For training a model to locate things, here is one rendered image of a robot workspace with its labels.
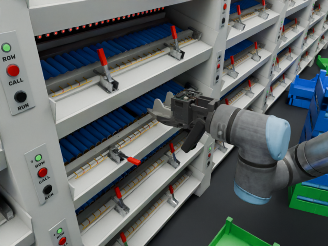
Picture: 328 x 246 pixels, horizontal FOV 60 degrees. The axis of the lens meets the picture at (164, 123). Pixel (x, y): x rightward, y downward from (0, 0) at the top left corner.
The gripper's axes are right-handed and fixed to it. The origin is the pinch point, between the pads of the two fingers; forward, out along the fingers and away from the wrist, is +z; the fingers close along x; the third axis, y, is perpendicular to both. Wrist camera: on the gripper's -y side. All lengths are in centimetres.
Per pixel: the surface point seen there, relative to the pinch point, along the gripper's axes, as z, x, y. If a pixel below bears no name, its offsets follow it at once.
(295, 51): 3, -167, -24
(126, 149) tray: -0.2, 13.2, -6.2
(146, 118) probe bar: 2.1, 1.8, -2.8
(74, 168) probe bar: 1.2, 28.6, -3.1
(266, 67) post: 0, -97, -16
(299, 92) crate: -10, -144, -45
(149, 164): 4.6, -0.2, -22.1
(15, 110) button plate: -5.2, 39.3, 18.2
